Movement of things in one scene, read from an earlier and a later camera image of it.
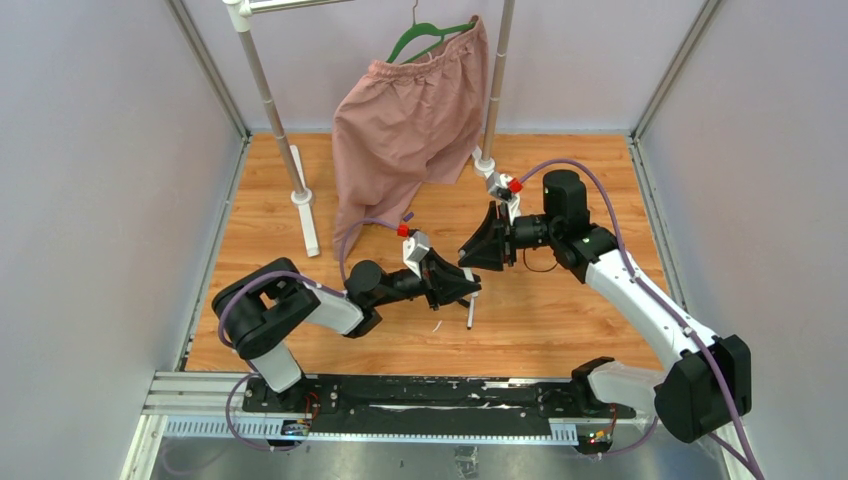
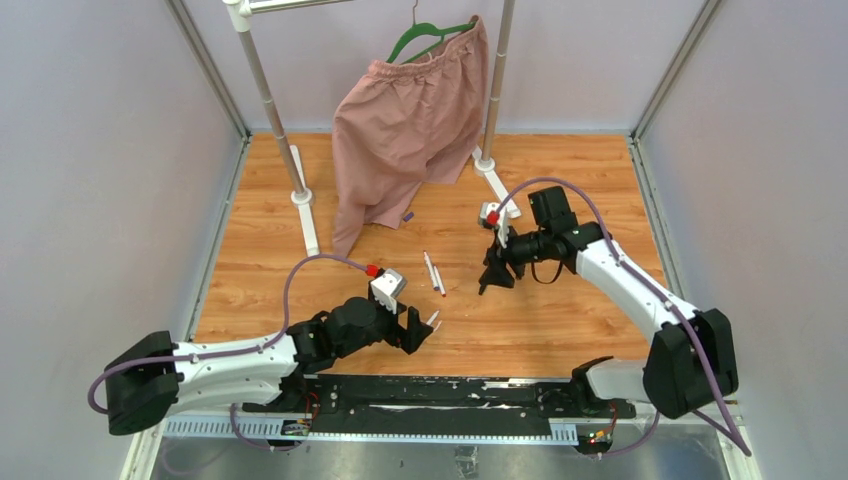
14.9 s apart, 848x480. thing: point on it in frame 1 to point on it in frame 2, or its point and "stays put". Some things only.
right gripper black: x=494 y=242 to x=500 y=275
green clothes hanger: x=424 y=29 stays put
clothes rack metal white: x=303 y=198 stays put
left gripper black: x=444 y=284 to x=410 y=338
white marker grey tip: x=470 y=314 to x=430 y=321
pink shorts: x=405 y=121 stays put
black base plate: x=434 y=405 stays put
